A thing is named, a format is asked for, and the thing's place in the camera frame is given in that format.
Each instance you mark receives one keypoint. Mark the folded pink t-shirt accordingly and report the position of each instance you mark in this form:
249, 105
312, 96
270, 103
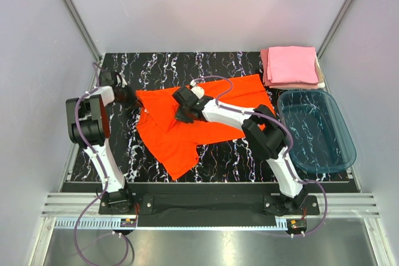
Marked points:
292, 64

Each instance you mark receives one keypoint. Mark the folded cream t-shirt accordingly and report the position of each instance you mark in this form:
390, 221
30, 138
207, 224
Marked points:
305, 86

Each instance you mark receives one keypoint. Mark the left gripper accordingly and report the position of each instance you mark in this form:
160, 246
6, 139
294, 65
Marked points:
133, 103

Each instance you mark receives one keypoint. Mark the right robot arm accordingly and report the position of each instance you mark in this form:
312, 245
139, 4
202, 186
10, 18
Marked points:
265, 135

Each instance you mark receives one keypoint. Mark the aluminium frame post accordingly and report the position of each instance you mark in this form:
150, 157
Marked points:
81, 27
339, 18

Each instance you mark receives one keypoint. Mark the slotted cable duct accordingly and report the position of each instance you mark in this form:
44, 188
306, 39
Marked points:
265, 224

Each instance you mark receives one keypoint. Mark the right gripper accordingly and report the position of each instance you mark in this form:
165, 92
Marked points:
179, 116

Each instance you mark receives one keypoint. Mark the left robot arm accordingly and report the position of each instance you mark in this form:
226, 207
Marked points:
89, 127

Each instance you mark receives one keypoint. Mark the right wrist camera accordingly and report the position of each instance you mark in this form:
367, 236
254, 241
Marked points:
196, 89

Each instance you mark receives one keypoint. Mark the folded salmon t-shirt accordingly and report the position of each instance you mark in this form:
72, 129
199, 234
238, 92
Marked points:
264, 58

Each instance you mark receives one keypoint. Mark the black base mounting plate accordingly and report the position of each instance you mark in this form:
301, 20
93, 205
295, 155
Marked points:
210, 201

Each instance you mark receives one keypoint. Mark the left aluminium frame post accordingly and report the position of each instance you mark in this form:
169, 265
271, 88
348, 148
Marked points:
81, 27

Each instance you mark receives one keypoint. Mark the aluminium rail front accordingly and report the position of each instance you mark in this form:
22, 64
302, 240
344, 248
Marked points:
347, 231

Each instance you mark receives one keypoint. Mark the orange t-shirt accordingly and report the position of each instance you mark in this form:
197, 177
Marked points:
174, 143

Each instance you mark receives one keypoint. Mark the blue transparent plastic bin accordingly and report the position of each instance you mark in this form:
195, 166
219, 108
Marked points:
322, 142

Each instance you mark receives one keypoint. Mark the right aluminium frame post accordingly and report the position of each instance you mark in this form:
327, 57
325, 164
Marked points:
339, 18

